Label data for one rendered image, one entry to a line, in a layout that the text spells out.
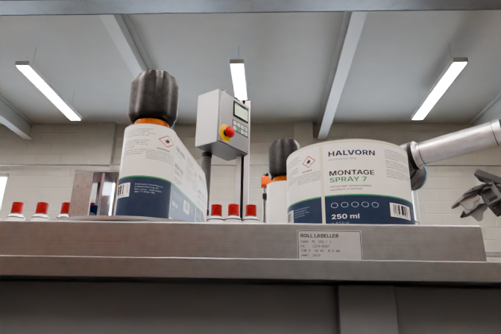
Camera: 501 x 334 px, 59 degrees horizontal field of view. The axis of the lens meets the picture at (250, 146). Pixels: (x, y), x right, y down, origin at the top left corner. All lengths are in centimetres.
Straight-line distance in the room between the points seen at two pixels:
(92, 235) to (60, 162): 721
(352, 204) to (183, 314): 29
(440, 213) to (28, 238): 689
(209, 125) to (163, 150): 72
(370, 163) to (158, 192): 33
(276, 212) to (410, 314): 55
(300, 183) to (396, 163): 15
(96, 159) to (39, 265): 695
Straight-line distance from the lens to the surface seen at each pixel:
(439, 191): 735
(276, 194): 102
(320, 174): 67
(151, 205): 71
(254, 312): 50
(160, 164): 73
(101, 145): 750
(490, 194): 160
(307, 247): 53
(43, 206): 147
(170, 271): 47
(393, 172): 69
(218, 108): 145
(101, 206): 127
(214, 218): 131
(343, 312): 49
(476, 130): 152
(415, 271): 48
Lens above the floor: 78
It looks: 21 degrees up
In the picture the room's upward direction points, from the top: 1 degrees clockwise
